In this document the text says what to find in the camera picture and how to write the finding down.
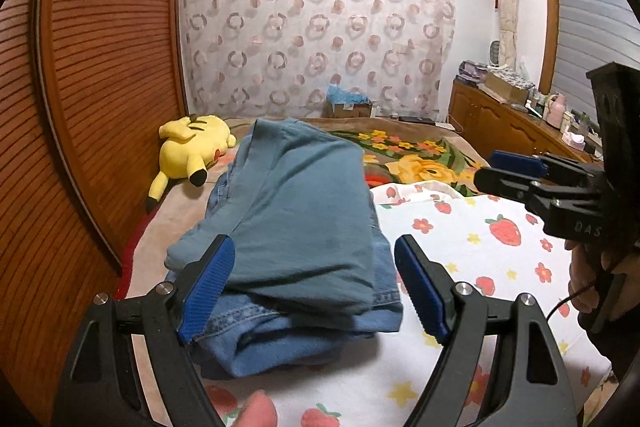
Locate grey window blind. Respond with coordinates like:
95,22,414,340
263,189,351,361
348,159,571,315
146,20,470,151
552,0,639,120

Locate person's left hand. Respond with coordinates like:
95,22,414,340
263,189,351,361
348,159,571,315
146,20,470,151
233,390,278,427

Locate wooden sideboard cabinet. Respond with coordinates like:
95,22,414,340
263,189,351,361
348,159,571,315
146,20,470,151
448,80,596,162

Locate teal green shorts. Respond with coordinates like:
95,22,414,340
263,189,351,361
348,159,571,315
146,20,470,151
165,119,374,314

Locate cardboard box on cabinet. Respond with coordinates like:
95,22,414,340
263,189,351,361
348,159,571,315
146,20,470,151
484,72,530,105

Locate person's right hand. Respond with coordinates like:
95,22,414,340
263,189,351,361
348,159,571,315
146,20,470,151
564,241,640,320

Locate sheer circle pattern curtain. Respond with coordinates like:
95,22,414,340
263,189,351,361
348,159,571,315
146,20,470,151
180,0,457,117

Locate pink tissue box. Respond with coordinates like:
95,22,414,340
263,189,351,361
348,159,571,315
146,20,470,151
562,131,586,150

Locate wooden louvered wardrobe door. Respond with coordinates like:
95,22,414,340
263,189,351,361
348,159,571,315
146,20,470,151
1,0,186,426

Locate folded blue jeans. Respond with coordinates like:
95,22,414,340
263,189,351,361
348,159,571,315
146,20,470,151
192,174,402,378

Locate white strawberry flower sheet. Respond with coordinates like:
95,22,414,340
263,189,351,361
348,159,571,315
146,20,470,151
201,182,611,426

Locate yellow pikachu plush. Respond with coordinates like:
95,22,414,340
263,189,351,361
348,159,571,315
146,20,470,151
146,115,236,212

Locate pink thermos jug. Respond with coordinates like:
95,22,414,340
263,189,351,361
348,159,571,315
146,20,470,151
544,93,566,129

